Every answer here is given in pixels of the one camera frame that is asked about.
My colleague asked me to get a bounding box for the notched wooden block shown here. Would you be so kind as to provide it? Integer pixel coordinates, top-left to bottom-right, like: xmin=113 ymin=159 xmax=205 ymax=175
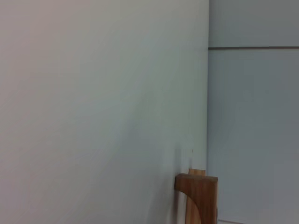
xmin=175 ymin=174 xmax=219 ymax=224

